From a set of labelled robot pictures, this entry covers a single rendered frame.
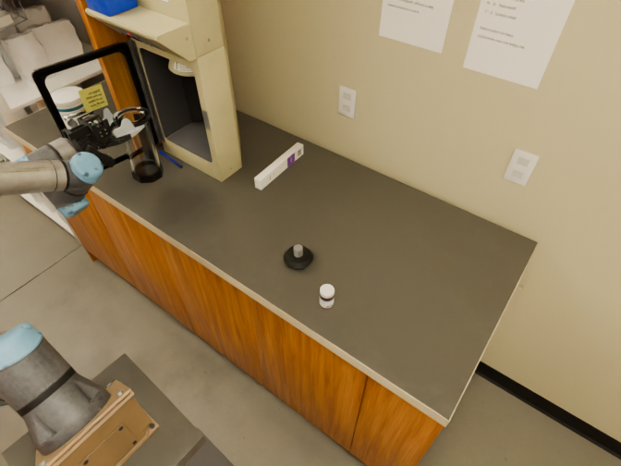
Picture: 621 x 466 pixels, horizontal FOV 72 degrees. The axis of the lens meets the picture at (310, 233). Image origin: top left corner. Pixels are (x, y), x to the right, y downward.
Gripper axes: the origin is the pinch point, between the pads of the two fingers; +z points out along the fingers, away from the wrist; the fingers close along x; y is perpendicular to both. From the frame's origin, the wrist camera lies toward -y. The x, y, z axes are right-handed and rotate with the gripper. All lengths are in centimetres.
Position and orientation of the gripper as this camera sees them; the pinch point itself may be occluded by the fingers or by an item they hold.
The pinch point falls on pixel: (132, 123)
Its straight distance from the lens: 146.7
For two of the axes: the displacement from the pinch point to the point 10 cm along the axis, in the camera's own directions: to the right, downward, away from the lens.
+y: 0.0, -6.8, -7.3
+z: 5.9, -5.9, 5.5
